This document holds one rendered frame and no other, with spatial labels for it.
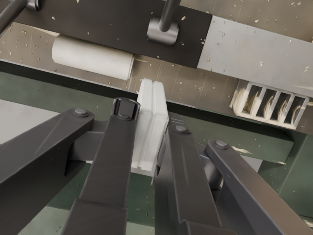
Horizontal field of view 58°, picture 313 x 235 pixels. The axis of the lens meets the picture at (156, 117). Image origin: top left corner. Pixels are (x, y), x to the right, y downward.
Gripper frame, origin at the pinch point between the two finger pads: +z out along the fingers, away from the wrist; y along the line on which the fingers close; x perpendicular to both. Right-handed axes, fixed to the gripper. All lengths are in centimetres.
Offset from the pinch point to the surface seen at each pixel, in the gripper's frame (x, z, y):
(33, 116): -111, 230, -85
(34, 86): -7.1, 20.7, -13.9
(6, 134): -128, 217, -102
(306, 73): 4.0, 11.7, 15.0
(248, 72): 2.6, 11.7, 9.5
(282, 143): -6.8, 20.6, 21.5
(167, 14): 5.8, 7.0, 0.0
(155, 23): 4.9, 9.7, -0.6
